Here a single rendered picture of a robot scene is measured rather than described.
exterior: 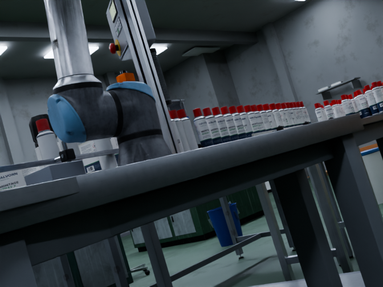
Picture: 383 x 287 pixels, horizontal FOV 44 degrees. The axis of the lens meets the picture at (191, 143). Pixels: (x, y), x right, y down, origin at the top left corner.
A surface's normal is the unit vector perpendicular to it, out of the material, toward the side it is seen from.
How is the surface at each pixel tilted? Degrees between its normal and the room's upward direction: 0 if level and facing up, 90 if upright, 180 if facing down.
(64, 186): 90
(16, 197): 90
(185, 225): 90
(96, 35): 90
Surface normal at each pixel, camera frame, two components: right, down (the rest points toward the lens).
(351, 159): 0.67, -0.27
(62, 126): -0.79, 0.26
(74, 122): 0.53, 0.22
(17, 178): 0.40, -0.21
